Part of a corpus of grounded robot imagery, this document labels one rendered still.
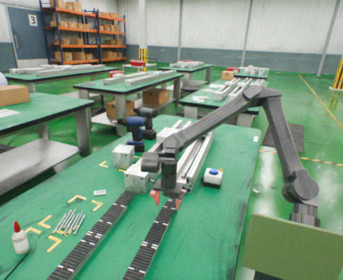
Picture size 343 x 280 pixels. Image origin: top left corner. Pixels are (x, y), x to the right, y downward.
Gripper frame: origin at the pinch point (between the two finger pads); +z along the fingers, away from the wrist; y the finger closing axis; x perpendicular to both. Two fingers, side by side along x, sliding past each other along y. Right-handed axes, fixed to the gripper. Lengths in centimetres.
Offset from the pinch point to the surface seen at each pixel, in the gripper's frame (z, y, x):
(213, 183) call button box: 3.4, -14.0, -27.5
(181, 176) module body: 1.0, 0.8, -23.8
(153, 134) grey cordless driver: 2, 34, -72
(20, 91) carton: -5, 196, -116
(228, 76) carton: -3, 11, -407
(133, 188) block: 3.7, 19.6, -10.5
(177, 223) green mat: 5.7, -4.6, 1.8
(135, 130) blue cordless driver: -8, 37, -51
